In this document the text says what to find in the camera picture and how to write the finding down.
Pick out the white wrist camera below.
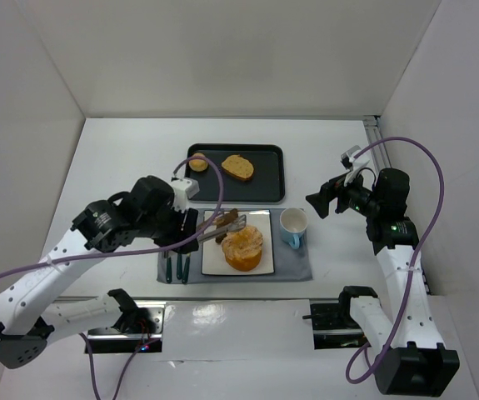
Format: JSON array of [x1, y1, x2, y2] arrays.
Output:
[[341, 145, 371, 187], [170, 177, 199, 211]]

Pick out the purple cable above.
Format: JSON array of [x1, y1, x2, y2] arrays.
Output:
[[345, 137, 448, 387], [0, 157, 226, 400]]

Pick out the small round bun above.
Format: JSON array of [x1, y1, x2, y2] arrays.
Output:
[[188, 152, 208, 173]]

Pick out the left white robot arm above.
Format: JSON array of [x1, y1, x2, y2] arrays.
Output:
[[0, 176, 198, 369]]

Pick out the gold spoon green handle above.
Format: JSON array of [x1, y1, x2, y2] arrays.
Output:
[[176, 253, 183, 281]]

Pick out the silver metal tongs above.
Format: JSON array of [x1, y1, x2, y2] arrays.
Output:
[[197, 214, 247, 243]]

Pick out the aluminium frame post right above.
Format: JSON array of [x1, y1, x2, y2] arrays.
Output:
[[363, 116, 392, 172]]

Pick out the brown chocolate croissant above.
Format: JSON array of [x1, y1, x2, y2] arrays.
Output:
[[213, 208, 238, 244]]

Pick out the sliced loaf cake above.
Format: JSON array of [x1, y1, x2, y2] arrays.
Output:
[[221, 154, 254, 181]]

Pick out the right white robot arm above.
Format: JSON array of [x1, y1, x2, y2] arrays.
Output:
[[306, 168, 460, 398]]

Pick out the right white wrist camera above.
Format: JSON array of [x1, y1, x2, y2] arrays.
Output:
[[341, 145, 371, 187]]

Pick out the gold fork green handle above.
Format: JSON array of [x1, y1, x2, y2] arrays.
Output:
[[163, 252, 172, 284]]

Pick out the blue white mug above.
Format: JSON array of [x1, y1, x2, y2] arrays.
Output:
[[279, 208, 308, 250]]

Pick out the gold knife green handle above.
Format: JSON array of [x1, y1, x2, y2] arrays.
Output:
[[181, 253, 191, 284]]

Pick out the large sugared round bread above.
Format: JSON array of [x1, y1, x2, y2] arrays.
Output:
[[221, 225, 264, 272]]

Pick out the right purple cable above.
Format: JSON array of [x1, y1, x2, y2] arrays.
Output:
[[345, 137, 448, 387]]

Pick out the white square plate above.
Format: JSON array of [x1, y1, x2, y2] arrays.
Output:
[[201, 210, 275, 276]]

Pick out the black baking tray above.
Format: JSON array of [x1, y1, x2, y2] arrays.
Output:
[[187, 143, 285, 203]]

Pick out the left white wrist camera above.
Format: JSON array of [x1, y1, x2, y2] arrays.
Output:
[[170, 177, 199, 211]]

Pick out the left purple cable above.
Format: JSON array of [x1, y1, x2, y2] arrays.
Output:
[[0, 157, 226, 400]]

